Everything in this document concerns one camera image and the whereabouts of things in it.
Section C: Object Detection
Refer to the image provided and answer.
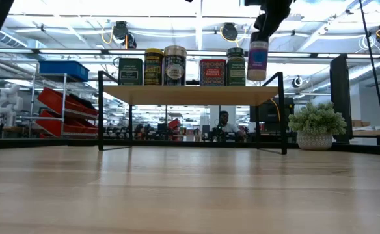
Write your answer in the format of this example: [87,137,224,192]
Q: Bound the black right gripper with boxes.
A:
[244,0,295,43]

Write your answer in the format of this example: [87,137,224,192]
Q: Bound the black-lid garlic powder bottle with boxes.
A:
[246,40,270,82]

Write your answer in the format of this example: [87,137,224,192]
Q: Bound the green-lid oregano glass jar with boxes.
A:
[225,47,247,86]

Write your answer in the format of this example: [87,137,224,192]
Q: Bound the red-lid smoked paprika tin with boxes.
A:
[199,58,227,86]

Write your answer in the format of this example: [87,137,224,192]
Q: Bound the gold-lid furikake seasoning jar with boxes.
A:
[162,45,188,86]

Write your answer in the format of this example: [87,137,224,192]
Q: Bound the yellow-lid crunchy onion jar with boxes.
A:
[143,47,165,86]

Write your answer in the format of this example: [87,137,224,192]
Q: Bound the dark green black pepper tin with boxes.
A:
[118,57,144,86]

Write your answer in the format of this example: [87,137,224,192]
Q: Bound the black equipment box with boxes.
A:
[250,97,295,124]

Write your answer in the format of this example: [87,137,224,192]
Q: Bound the black upright panel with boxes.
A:
[329,53,353,144]

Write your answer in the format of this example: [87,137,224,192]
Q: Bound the person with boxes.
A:
[213,110,247,142]

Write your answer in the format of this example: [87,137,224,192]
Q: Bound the green potted plant white pot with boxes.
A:
[287,101,348,151]

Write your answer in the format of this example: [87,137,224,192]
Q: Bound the wooden side desk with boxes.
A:
[351,128,380,146]

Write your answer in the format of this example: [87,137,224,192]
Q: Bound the blue plastic storage bin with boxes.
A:
[38,60,90,81]

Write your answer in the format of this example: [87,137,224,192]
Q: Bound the red plastic storage bin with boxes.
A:
[34,109,99,138]
[36,86,99,117]

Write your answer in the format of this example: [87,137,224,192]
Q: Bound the silver metal storage rack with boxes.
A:
[17,61,100,140]

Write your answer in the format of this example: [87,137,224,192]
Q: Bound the wooden shelf black metal frame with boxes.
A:
[97,70,289,155]

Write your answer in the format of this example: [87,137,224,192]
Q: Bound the black diagonal frame strut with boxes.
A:
[359,0,380,137]

